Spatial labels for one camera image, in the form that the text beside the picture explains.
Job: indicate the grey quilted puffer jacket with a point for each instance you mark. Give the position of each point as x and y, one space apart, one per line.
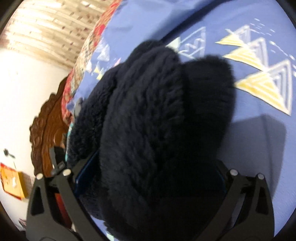
77 107

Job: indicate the red floral patchwork quilt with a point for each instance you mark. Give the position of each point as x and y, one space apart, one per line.
76 75

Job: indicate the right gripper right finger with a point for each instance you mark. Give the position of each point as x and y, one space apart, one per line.
247 210

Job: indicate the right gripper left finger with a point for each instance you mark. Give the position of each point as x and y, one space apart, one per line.
55 211

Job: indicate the blue patterned bed sheet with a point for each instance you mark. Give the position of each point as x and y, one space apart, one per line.
257 40

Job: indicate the beige leaf print curtain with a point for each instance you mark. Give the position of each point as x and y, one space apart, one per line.
52 31

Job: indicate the dark navy fleece garment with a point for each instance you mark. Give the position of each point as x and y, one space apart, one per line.
155 125

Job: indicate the carved wooden headboard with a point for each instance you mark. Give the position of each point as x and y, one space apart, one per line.
47 131

